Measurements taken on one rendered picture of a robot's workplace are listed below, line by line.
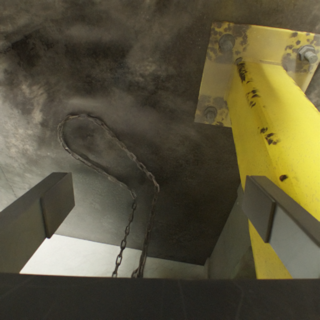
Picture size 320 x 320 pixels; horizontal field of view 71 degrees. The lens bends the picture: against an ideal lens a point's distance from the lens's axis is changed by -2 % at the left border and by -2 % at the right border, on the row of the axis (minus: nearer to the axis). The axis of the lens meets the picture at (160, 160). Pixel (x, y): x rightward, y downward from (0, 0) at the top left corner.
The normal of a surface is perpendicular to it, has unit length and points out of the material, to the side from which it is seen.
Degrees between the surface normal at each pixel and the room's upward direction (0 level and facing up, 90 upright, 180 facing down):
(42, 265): 90
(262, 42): 0
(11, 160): 0
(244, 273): 0
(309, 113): 90
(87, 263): 90
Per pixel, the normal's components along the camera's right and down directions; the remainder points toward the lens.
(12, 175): -0.14, 0.64
